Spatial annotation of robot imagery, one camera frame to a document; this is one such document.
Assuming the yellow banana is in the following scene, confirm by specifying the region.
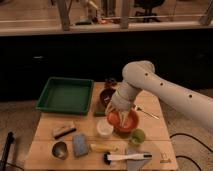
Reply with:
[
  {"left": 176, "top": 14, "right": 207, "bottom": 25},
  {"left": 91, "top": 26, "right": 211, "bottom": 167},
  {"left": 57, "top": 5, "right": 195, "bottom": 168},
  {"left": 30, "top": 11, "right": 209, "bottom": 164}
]
[{"left": 90, "top": 143, "right": 118, "bottom": 152}]

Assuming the white paper cup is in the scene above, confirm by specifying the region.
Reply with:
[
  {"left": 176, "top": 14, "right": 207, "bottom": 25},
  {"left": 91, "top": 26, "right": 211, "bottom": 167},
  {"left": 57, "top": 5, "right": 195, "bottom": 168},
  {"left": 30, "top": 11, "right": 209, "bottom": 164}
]
[{"left": 97, "top": 119, "right": 114, "bottom": 138}]

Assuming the green cucumber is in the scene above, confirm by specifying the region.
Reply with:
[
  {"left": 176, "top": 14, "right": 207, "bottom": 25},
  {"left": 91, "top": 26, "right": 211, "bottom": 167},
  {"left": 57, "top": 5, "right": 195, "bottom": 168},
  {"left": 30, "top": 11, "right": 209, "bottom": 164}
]
[{"left": 93, "top": 106, "right": 105, "bottom": 117}]

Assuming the black office chair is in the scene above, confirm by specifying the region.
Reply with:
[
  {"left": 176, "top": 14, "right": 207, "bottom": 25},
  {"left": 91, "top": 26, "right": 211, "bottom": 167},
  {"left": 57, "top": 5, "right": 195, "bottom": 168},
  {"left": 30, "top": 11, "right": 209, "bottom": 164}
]
[{"left": 134, "top": 0, "right": 165, "bottom": 23}]

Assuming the orange bowl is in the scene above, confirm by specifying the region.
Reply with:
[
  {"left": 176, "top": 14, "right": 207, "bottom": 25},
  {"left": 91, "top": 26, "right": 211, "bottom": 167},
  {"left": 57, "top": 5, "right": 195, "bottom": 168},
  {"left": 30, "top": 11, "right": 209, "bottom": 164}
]
[{"left": 111, "top": 110, "right": 139, "bottom": 133}]

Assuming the black pole stand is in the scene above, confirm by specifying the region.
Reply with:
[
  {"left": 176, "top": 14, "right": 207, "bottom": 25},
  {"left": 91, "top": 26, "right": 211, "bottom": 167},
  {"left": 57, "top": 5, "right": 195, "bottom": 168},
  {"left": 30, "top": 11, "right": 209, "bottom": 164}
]
[{"left": 0, "top": 132, "right": 14, "bottom": 171}]

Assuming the metal cup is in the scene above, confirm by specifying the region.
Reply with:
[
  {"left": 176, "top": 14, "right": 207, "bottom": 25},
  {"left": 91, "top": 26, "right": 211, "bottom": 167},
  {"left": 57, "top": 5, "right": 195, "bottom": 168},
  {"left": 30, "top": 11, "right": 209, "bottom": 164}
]
[{"left": 52, "top": 141, "right": 68, "bottom": 160}]

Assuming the wooden block eraser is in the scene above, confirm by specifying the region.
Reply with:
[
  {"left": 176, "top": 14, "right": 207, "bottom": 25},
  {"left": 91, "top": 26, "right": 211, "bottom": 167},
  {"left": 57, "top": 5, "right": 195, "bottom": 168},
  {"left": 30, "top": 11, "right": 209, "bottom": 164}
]
[{"left": 52, "top": 121, "right": 76, "bottom": 139}]

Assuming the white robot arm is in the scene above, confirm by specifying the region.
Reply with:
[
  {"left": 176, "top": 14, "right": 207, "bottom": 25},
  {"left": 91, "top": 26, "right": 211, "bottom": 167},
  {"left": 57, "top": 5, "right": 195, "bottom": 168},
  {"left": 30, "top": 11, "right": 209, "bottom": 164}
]
[{"left": 105, "top": 61, "right": 213, "bottom": 134}]

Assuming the green round fruit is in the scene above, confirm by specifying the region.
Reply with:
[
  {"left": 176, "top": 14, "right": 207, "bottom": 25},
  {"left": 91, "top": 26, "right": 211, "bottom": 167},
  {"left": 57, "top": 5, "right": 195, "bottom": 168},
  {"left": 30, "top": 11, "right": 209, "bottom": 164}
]
[{"left": 130, "top": 129, "right": 146, "bottom": 146}]

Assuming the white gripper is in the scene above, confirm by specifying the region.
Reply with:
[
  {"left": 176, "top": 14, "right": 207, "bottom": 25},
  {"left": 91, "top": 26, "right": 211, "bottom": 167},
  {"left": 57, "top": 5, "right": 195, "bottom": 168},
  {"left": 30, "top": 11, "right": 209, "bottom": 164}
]
[{"left": 105, "top": 82, "right": 140, "bottom": 127}]

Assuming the green plastic tray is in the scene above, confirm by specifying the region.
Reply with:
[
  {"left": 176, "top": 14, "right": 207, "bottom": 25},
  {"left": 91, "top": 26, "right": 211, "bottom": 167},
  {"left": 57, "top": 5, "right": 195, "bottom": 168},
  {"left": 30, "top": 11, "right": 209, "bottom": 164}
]
[{"left": 36, "top": 77, "right": 94, "bottom": 116}]

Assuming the blue sponge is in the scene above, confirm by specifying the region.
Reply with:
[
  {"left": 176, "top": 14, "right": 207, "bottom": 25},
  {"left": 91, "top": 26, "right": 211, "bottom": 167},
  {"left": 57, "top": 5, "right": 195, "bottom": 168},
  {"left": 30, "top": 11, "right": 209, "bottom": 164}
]
[{"left": 73, "top": 134, "right": 89, "bottom": 157}]

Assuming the grey cloth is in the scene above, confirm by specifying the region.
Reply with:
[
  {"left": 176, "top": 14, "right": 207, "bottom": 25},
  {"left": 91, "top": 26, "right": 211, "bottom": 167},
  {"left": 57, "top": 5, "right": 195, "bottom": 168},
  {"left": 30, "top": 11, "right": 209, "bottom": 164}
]
[{"left": 125, "top": 147, "right": 152, "bottom": 171}]

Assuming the white handled black brush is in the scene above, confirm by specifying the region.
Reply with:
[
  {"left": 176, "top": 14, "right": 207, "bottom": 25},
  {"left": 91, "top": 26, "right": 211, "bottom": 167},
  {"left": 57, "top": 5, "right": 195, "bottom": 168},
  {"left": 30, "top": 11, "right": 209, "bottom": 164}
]
[{"left": 103, "top": 153, "right": 152, "bottom": 165}]

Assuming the black cable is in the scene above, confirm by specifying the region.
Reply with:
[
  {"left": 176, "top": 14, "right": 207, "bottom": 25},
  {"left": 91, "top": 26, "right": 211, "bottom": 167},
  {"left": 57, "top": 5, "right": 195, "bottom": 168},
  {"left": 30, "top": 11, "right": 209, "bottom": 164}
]
[{"left": 169, "top": 132, "right": 213, "bottom": 171}]

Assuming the orange red apple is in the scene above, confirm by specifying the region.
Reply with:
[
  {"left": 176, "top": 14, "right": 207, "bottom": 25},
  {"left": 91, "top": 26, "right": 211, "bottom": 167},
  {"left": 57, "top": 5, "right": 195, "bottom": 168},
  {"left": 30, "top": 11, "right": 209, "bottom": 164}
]
[{"left": 108, "top": 112, "right": 120, "bottom": 125}]

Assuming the dark brown bowl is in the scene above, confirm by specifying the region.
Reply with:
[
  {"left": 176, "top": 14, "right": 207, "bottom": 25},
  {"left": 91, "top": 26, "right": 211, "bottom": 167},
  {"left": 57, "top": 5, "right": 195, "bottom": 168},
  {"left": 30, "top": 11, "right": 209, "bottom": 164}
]
[{"left": 100, "top": 88, "right": 115, "bottom": 107}]

